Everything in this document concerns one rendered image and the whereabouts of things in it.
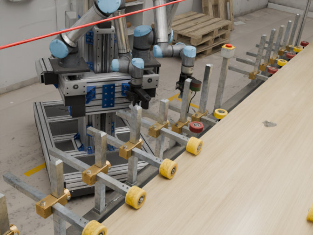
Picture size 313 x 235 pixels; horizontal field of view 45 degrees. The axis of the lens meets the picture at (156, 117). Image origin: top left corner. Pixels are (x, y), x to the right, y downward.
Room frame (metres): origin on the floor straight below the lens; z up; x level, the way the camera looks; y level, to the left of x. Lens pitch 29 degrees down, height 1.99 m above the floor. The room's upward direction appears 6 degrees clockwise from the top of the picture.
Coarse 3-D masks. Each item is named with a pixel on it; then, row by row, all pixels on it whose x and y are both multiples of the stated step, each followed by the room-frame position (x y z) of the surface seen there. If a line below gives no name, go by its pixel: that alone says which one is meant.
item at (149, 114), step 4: (144, 112) 2.05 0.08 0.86; (148, 112) 2.05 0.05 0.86; (152, 112) 2.05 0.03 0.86; (148, 116) 2.04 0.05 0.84; (152, 116) 2.02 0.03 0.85; (156, 116) 2.01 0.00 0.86; (156, 120) 2.00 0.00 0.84; (168, 120) 1.97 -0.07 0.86; (172, 124) 1.94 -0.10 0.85; (184, 128) 1.90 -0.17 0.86; (188, 128) 1.90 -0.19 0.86; (184, 132) 1.90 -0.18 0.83; (188, 132) 1.89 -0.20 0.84; (192, 132) 1.87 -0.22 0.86; (192, 136) 1.87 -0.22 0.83; (196, 136) 1.86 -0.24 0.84
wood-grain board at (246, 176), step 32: (288, 64) 3.08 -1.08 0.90; (256, 96) 2.37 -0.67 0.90; (288, 96) 2.42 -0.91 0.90; (224, 128) 1.88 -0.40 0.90; (256, 128) 1.92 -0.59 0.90; (288, 128) 1.95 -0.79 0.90; (192, 160) 1.53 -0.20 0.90; (224, 160) 1.56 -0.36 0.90; (256, 160) 1.58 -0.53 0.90; (288, 160) 1.61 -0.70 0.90; (160, 192) 1.27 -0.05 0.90; (192, 192) 1.29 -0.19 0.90; (224, 192) 1.31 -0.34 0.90; (256, 192) 1.33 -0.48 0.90; (288, 192) 1.36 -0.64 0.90; (128, 224) 1.06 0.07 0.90; (160, 224) 1.08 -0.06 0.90; (192, 224) 1.09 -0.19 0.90; (224, 224) 1.11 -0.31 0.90; (256, 224) 1.13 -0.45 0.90; (288, 224) 1.15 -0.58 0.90
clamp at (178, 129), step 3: (177, 123) 1.93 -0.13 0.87; (180, 123) 1.94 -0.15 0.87; (183, 123) 1.94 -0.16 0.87; (186, 123) 1.96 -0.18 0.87; (189, 123) 1.98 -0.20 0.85; (174, 126) 1.90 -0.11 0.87; (180, 126) 1.90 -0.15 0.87; (171, 129) 1.90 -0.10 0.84; (174, 129) 1.90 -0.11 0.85; (177, 129) 1.88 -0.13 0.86; (180, 129) 1.90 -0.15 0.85; (177, 132) 1.88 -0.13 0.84; (180, 132) 1.90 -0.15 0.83
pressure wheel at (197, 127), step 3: (192, 123) 1.89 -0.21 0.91; (195, 123) 1.90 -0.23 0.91; (198, 123) 1.90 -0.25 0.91; (201, 123) 1.90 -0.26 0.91; (192, 126) 1.85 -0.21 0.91; (195, 126) 1.85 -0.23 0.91; (198, 126) 1.86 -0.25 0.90; (201, 126) 1.86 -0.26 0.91; (189, 129) 1.87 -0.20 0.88; (192, 129) 1.85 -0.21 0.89; (195, 129) 1.84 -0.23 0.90; (198, 129) 1.84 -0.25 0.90; (201, 129) 1.85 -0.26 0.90; (195, 132) 1.84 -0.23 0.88; (198, 132) 1.84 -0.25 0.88
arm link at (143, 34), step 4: (136, 28) 2.47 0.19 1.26; (140, 28) 2.46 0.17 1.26; (144, 28) 2.46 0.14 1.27; (148, 28) 2.46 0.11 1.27; (152, 28) 2.51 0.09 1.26; (136, 32) 2.44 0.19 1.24; (140, 32) 2.43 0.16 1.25; (144, 32) 2.43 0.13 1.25; (148, 32) 2.44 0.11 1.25; (152, 32) 2.47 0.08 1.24; (136, 36) 2.43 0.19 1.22; (140, 36) 2.43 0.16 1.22; (144, 36) 2.43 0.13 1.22; (148, 36) 2.44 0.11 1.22; (152, 36) 2.46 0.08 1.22; (136, 40) 2.44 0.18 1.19; (140, 40) 2.43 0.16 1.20; (144, 40) 2.43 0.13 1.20; (148, 40) 2.44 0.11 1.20; (152, 40) 2.45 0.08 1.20; (136, 44) 2.43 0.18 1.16; (140, 44) 2.43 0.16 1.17; (144, 44) 2.43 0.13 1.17; (148, 44) 2.45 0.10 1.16; (152, 44) 2.47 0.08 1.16
